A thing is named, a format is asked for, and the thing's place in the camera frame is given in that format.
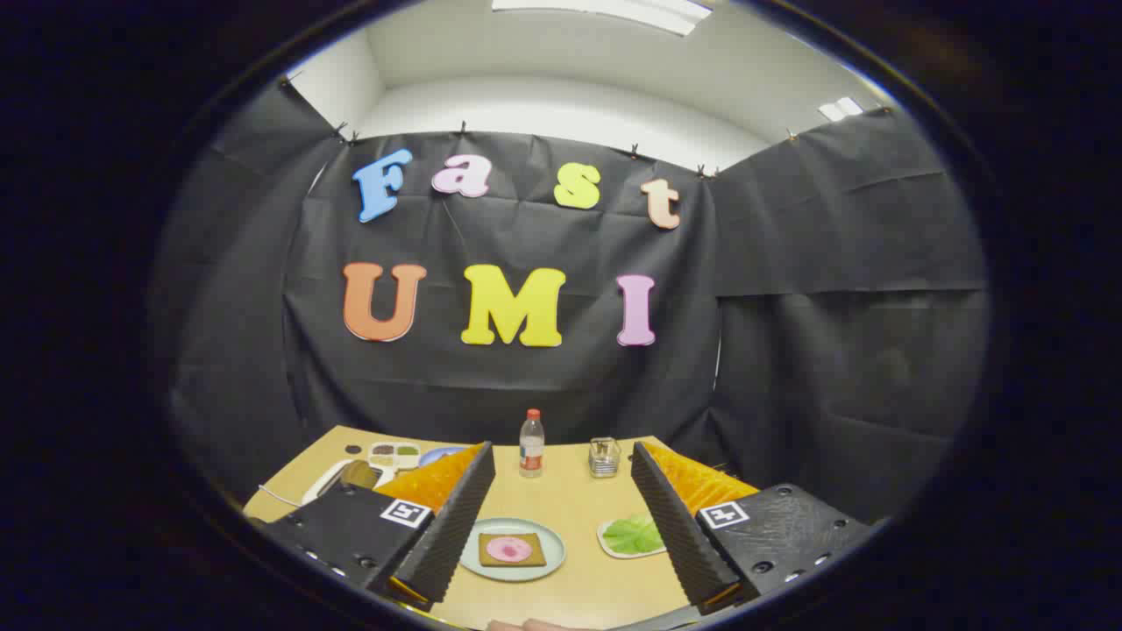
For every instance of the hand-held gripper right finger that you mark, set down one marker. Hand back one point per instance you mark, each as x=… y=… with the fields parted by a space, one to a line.
x=679 y=535

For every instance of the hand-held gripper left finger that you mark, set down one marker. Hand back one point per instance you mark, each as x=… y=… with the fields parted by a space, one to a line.
x=451 y=535

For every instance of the green lettuce leaf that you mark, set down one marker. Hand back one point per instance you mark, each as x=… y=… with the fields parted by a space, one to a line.
x=633 y=535

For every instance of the toasted bread slice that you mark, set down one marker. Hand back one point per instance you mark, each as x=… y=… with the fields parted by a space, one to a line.
x=359 y=474

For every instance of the pink ham slice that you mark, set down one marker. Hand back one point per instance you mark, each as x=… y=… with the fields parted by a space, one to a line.
x=509 y=549

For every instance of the white leaf-shaped dish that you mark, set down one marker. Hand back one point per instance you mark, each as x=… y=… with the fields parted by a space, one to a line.
x=607 y=545

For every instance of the blue round plate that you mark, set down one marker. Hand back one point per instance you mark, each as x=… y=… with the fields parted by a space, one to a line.
x=436 y=455

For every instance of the brown bread slice with ham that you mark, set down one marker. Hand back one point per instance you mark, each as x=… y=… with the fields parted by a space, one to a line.
x=536 y=561

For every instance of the white divided seasoning tray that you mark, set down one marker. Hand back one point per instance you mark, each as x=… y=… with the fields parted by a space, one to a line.
x=394 y=454

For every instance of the pale green round plate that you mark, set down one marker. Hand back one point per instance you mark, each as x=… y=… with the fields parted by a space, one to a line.
x=552 y=554

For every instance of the clear water bottle red cap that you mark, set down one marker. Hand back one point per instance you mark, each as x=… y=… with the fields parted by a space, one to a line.
x=531 y=447

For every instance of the white toaster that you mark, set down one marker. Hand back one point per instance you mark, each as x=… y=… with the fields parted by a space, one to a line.
x=329 y=480

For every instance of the ceiling light panel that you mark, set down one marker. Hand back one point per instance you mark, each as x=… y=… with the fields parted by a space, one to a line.
x=614 y=12
x=841 y=109

